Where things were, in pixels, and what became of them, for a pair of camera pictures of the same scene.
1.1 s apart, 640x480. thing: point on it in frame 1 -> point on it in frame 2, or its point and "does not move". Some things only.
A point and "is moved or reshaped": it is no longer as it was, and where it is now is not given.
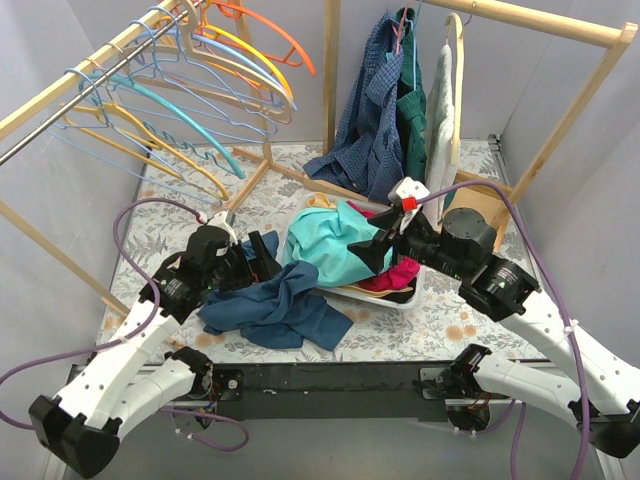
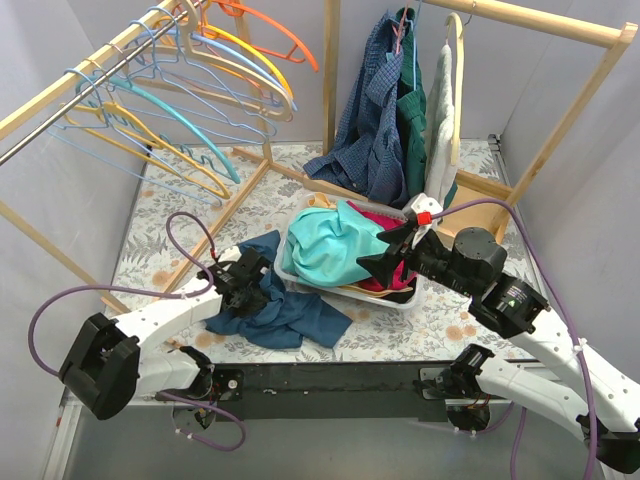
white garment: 440,158 does not move
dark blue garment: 283,304 is moved or reshaped
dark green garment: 413,104 does not move
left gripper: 250,258 -> 248,288
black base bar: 333,390 does not move
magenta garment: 397,276 does not move
